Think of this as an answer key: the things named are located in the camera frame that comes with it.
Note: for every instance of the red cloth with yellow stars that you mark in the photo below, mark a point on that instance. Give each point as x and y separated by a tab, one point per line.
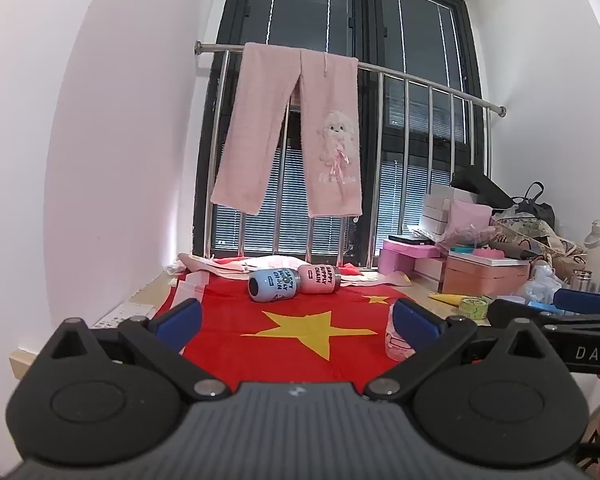
290	340

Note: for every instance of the steel window railing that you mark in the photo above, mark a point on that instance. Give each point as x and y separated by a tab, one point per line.
370	170

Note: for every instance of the blue printed cup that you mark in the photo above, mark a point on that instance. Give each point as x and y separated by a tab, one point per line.
272	285

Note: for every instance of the white and pink garment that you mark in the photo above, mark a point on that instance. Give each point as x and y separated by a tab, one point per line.
225	265

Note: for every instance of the small pink box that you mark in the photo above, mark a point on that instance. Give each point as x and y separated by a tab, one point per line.
402	255

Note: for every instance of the green tape roll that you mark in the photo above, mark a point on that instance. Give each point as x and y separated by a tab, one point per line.
474	307

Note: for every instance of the pale pink cartoon cup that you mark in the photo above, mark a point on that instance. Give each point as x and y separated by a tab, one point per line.
399	340

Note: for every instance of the pink printed cup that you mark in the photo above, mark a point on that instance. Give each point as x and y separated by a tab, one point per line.
320	280

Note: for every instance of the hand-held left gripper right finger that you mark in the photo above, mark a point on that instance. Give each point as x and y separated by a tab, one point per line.
416	321

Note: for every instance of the white printed paper sheet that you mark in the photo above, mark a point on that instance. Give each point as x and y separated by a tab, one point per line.
122	315

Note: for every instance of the black window frame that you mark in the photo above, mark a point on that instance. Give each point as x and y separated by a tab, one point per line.
360	25

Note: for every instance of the stack of white boxes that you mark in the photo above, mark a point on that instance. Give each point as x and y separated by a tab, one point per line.
442	212

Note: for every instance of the small glass jar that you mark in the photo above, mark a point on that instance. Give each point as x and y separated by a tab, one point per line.
581	281

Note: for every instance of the pink storage box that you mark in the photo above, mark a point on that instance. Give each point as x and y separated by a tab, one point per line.
485	275

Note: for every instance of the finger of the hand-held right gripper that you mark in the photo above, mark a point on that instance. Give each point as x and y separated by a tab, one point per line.
525	314
580	301

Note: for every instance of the clear plastic bag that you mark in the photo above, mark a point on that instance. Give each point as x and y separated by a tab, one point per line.
542	285

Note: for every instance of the white cardboard box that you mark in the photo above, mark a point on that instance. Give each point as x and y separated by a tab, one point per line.
430	269

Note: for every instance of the floral patterned bag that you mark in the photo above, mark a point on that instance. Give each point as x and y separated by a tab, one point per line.
535	237

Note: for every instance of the black flat device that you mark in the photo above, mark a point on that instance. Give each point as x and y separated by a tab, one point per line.
410	239

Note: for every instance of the pink fleece pants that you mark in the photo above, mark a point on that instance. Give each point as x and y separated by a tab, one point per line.
300	130

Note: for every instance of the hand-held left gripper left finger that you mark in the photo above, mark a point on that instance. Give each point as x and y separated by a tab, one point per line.
177	319

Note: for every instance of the yellow cone wrapper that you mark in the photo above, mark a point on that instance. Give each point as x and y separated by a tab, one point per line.
445	298

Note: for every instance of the black bag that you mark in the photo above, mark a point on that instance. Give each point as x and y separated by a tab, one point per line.
480	182

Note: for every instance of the black handbag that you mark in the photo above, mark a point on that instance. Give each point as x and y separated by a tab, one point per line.
535	207

